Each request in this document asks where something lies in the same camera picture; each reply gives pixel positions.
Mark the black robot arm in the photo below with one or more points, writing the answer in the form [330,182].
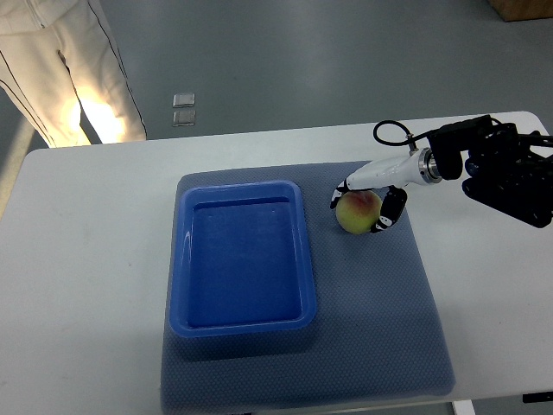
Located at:
[504,173]

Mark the blue plastic tray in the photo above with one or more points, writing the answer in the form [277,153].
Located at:
[242,263]

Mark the brown cardboard box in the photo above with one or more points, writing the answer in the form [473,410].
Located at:
[522,10]

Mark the lower metal floor plate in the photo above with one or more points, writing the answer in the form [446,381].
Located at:
[184,118]

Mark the metal floor plate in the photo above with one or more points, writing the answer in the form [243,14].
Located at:
[184,118]
[183,100]

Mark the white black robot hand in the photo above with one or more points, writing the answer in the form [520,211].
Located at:
[388,179]

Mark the upper metal floor plate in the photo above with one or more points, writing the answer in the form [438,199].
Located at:
[183,100]

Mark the green red peach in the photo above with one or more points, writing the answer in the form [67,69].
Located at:
[357,212]

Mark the person in beige clothes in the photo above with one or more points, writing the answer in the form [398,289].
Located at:
[60,63]

